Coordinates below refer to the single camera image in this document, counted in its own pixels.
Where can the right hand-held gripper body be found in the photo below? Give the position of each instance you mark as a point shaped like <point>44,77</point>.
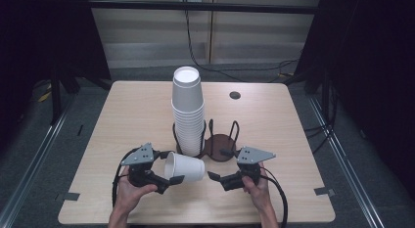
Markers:
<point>251,155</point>

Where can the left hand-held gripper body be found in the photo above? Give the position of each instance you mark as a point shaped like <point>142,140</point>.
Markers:
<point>140,156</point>

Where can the dark brown double cup holder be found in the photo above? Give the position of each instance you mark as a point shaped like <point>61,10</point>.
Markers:
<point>222,145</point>

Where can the single white disposable cup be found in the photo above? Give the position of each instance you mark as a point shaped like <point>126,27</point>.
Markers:
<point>187,167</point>

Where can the stack of white paper cups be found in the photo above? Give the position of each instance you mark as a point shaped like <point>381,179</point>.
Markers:
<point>188,123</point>

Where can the person's right hand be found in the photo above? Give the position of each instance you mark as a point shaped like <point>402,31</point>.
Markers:
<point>257,192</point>

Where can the person's left hand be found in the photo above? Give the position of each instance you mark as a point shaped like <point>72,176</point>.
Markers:
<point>130,195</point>

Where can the dark round table grommet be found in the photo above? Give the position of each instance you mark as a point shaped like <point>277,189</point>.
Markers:
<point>235,95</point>

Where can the small black floor tape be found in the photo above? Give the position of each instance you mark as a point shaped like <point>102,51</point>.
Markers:
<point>80,130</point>

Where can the grey tape strip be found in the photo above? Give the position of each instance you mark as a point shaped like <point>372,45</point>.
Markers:
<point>324,191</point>
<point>68,196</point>

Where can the black stand leg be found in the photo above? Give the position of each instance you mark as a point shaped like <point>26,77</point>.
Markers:
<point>55,100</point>

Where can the yellow floor tape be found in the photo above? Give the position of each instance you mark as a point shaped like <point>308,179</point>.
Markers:
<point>44,97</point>

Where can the black horizontal bar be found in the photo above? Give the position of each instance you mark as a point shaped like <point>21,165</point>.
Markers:
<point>228,8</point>

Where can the dark curtain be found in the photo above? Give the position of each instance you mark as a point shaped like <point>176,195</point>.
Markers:
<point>375,74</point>
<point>39,42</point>

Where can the metal floor rail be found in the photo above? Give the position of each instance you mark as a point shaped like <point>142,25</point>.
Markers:
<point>36,156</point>
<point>345,162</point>

